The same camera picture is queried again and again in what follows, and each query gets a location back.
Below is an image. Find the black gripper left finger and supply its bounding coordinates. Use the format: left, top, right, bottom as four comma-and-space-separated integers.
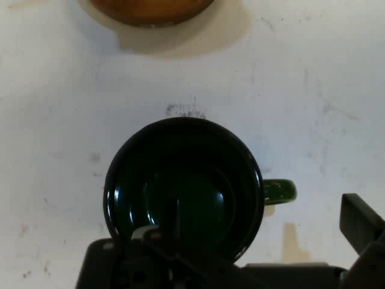
75, 225, 249, 289

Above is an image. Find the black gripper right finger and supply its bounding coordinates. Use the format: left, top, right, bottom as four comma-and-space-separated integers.
339, 193, 385, 289

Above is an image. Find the dark green enamel mug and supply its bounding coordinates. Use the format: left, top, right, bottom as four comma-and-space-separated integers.
103, 116, 298, 264

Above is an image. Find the brown wooden mug tree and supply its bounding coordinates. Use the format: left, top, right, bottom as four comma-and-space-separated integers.
90, 0, 216, 28

